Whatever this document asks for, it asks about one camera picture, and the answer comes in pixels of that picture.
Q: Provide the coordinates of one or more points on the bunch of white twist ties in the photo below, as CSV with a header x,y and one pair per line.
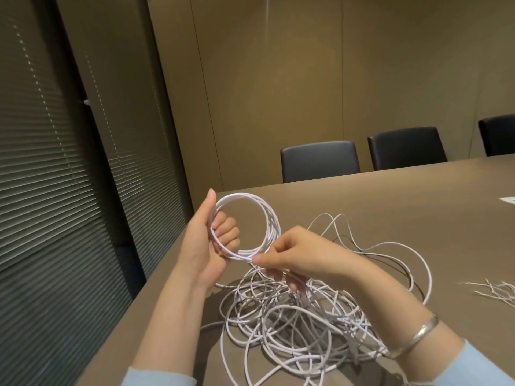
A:
x,y
493,291

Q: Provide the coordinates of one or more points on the person's right hand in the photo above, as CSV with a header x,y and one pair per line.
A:
x,y
314,257

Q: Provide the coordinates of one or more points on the glass partition with grey blinds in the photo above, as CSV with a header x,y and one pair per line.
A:
x,y
60,156

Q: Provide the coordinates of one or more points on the white table socket panel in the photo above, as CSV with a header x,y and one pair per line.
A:
x,y
509,200

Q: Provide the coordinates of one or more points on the person's left forearm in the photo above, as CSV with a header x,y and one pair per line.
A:
x,y
169,325

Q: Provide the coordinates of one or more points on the person's right forearm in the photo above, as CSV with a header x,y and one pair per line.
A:
x,y
402,317

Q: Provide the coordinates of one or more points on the brown table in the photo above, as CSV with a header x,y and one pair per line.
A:
x,y
442,221

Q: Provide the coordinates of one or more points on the person's left hand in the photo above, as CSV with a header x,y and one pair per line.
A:
x,y
201,245

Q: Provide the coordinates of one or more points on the dark meeting chair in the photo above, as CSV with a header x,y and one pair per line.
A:
x,y
406,148
320,160
499,134

